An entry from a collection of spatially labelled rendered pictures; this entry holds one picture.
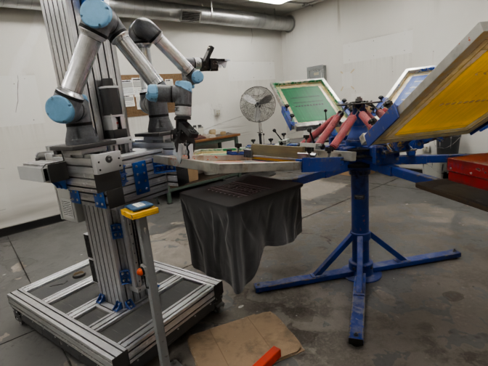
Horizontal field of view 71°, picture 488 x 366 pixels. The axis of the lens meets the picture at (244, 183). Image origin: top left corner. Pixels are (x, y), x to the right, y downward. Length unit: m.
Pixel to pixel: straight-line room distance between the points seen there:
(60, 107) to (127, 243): 0.87
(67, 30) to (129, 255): 1.25
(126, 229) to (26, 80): 3.47
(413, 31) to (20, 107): 5.51
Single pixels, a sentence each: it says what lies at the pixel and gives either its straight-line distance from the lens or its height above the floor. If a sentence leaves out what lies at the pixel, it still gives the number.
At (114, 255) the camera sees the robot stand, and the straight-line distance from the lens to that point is 2.19.
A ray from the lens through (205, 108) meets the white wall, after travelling 6.21.
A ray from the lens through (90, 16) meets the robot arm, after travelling 1.65.
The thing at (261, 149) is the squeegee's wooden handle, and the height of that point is 1.10.
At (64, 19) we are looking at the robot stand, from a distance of 2.13.
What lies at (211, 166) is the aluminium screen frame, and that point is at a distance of 1.38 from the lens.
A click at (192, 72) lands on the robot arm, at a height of 1.58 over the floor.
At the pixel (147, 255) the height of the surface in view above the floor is 0.73.
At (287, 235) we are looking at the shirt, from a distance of 1.80.
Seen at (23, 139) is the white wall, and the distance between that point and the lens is 5.22.
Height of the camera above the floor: 1.38
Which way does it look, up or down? 13 degrees down
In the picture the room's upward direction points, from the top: 5 degrees counter-clockwise
